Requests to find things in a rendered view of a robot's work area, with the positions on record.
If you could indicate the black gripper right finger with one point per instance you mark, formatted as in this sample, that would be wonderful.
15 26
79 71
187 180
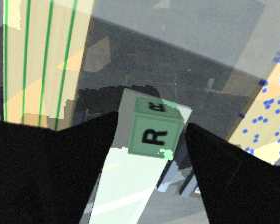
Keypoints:
236 186

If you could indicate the cream flat strip with green lines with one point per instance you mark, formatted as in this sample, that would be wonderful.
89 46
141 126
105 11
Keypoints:
44 51

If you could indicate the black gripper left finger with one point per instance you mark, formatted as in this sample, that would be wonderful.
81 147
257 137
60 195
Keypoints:
65 163

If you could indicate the green cube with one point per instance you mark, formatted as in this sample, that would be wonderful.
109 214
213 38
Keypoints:
156 128

